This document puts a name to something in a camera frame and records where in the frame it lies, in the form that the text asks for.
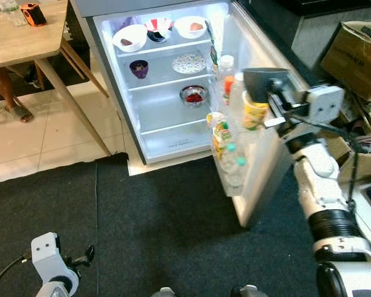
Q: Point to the dark blue cup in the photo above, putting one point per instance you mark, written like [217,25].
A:
[263,83]

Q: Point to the grey fridge door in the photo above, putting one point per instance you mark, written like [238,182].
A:
[266,179]

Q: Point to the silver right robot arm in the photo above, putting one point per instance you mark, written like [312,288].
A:
[321,179]

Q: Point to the grey two-door fridge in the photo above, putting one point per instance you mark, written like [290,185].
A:
[173,124]

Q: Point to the glass fridge shelf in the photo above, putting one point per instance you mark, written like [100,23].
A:
[173,125]
[167,80]
[173,44]

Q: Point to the yellow paper cup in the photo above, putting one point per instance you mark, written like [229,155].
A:
[255,114]

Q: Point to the clear bottle orange label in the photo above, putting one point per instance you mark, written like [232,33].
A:
[229,90]

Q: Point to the dark floor mat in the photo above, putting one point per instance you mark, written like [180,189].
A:
[142,223]

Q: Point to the small clear teal-cap bottle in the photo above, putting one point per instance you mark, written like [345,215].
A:
[230,148]
[241,162]

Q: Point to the green yellow juice bottle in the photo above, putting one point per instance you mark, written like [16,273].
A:
[221,133]

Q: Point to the clear bottle white cap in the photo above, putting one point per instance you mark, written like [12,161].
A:
[226,68]

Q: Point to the printed tilted cardboard box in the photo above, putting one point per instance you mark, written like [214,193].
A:
[352,55]

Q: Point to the silver robot left leg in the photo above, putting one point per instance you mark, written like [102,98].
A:
[162,292]

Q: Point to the silver robot leg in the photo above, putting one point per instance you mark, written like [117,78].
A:
[162,292]
[248,292]

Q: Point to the red chopped food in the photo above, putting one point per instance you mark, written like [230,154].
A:
[195,96]

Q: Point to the steel bowl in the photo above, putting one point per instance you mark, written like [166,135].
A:
[182,96]

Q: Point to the floral print plate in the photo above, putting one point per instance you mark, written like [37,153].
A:
[188,63]

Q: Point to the orange food piece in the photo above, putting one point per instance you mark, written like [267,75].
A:
[196,26]

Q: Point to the black bowl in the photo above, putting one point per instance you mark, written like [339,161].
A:
[158,37]

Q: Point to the red white striped bowl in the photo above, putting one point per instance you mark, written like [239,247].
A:
[159,25]

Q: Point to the purple cup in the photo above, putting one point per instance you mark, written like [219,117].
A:
[139,71]

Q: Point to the large white bowl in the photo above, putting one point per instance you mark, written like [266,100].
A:
[139,34]

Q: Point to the brown sausage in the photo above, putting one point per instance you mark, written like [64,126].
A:
[128,42]

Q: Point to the silver robot right leg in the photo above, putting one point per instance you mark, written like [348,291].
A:
[248,292]

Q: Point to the orange black tape measure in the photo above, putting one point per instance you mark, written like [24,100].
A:
[34,15]

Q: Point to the large clear water bottle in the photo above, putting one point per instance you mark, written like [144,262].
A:
[12,12]

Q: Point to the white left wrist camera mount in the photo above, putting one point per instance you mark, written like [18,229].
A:
[44,253]

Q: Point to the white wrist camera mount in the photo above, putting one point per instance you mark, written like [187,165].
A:
[326,105]
[44,253]

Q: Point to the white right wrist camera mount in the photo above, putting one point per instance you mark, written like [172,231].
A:
[326,105]

